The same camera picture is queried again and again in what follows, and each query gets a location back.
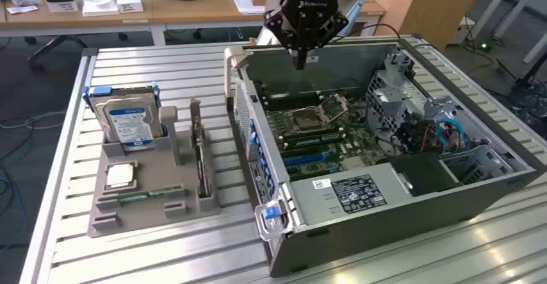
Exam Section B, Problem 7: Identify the hard disk with blue label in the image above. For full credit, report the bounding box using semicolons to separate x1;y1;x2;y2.
93;96;166;153

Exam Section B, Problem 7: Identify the blue wire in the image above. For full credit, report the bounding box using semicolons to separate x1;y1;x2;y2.
438;116;472;152

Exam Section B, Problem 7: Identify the white paper slip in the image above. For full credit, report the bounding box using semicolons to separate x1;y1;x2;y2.
5;4;40;15

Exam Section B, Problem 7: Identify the metal socket cover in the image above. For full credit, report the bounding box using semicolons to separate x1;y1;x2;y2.
317;92;348;122

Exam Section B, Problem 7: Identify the white floor cable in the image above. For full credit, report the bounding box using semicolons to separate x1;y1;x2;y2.
0;110;68;131

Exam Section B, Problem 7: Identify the wooden desk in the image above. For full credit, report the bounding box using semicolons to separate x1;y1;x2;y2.
0;0;388;38

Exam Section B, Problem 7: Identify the black chair base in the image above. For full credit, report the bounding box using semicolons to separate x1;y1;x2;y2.
24;33;129;72

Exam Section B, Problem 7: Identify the plain white box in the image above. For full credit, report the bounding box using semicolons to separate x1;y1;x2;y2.
114;0;145;14

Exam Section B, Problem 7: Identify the white box with black top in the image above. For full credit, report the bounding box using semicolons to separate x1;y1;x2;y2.
42;0;80;13

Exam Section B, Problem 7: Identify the blue expansion slot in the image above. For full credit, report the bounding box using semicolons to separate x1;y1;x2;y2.
282;153;330;167

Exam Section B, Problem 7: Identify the grey open PC case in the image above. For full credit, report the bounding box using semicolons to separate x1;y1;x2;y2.
222;35;539;279

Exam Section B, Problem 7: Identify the blue disk carrier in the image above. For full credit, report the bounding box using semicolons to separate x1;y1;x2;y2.
81;84;161;112

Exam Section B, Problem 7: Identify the silver CPU chip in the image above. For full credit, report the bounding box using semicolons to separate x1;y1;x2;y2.
104;164;137;189

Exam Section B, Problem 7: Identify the grey power supply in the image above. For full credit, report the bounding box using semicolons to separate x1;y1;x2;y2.
277;163;413;228

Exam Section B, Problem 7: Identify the graphics card with metal bracket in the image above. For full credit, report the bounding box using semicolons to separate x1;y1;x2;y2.
189;97;213;201

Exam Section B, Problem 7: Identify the blue floor cable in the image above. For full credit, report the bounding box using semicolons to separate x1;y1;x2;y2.
0;126;37;256

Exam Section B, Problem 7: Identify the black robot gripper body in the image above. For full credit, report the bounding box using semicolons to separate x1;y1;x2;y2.
284;0;344;42

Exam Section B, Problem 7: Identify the white table frame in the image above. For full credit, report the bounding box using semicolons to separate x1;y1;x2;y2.
466;0;547;64

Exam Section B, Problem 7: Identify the wooden cabinet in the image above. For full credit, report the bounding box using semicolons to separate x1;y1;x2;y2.
360;0;490;51

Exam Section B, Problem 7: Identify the red wire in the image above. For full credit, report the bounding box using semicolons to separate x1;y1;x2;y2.
418;122;429;153

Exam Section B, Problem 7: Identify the green RAM stick in rack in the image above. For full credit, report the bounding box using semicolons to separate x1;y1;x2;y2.
117;190;166;202

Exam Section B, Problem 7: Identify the stack of white papers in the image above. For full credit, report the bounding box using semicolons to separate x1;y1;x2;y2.
229;0;268;15

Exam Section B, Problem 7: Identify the white tray with round cup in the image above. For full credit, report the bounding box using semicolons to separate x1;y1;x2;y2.
81;0;120;18

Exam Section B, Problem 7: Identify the grey parts rack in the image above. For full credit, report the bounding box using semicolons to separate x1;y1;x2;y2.
86;97;224;239

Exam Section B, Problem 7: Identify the metal disk bay cage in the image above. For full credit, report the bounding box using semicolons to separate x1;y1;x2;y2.
365;52;429;131

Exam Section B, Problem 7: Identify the installed green RAM stick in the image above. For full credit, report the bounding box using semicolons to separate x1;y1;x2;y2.
278;131;345;147

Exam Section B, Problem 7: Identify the green motherboard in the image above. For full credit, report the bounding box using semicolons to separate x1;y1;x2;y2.
254;83;405;182

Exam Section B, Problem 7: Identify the black cable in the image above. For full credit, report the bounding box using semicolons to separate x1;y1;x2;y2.
336;23;402;43

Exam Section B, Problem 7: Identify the CPU socket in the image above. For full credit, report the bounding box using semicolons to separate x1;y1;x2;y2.
289;106;330;135

